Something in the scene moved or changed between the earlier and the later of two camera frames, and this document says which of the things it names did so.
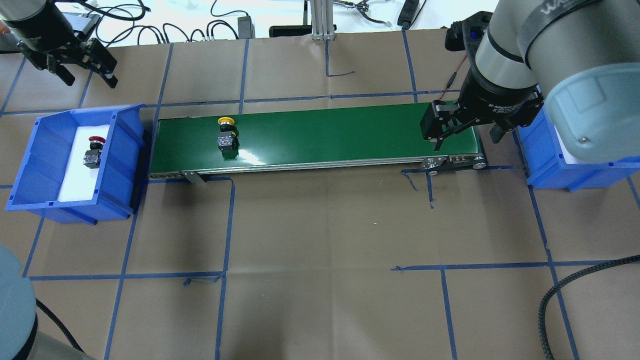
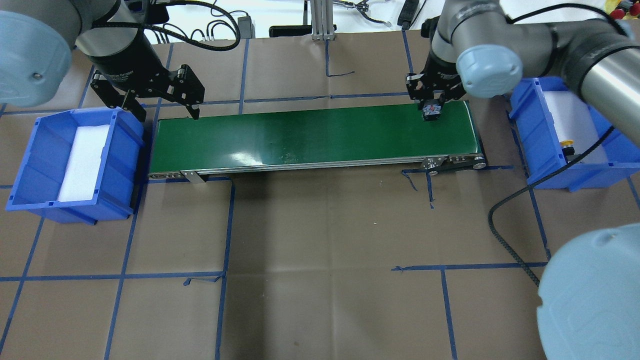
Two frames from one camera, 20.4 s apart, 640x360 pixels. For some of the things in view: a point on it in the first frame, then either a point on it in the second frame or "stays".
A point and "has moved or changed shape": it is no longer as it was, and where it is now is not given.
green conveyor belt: (196, 139) stays
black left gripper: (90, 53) -> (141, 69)
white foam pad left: (79, 182) stays
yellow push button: (228, 140) has moved or changed shape
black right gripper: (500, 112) -> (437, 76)
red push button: (93, 156) has moved or changed shape
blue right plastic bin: (546, 166) stays
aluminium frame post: (322, 15) stays
